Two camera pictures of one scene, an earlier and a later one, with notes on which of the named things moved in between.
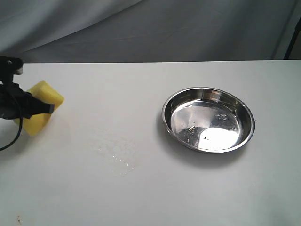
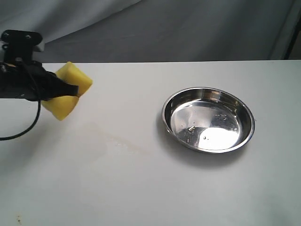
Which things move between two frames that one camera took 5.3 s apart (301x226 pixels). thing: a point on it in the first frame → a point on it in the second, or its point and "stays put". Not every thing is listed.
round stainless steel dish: [208, 120] stays put
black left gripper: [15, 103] → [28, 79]
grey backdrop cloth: [67, 31] stays put
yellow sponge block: [44, 92] → [61, 107]
